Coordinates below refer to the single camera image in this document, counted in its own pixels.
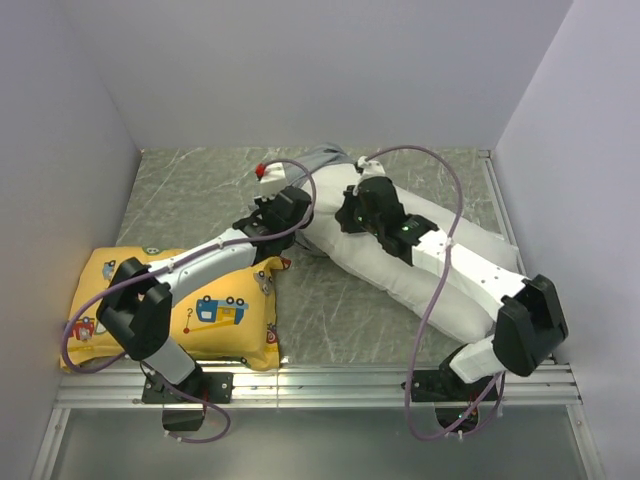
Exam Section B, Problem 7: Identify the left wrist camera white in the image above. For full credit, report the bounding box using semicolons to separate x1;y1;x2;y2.
255;162;288;198

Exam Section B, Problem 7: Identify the grey pillowcase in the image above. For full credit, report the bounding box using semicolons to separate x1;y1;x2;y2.
247;143;351;251

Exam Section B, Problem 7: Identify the yellow cartoon print pillow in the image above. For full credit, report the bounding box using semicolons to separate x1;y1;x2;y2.
70;246;291;371

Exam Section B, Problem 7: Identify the aluminium front rail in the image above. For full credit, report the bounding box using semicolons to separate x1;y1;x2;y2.
32;361;605;479

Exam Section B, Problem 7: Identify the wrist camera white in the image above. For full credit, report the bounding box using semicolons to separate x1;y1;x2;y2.
354;156;386;182
255;162;288;198

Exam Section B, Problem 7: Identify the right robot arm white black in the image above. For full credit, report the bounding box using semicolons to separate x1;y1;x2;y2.
335;176;569;400

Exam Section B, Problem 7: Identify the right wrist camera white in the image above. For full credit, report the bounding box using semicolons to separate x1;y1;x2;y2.
354;156;386;182

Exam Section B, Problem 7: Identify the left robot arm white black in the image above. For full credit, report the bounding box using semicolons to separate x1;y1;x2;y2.
96;186;316;402

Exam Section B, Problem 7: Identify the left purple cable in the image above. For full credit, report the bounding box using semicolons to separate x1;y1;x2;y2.
59;159;317;444

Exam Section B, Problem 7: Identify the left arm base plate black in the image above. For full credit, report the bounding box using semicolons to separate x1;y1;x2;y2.
141;372;233;405

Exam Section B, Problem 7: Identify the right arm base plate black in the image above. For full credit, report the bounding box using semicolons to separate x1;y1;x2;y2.
410;369;492;403

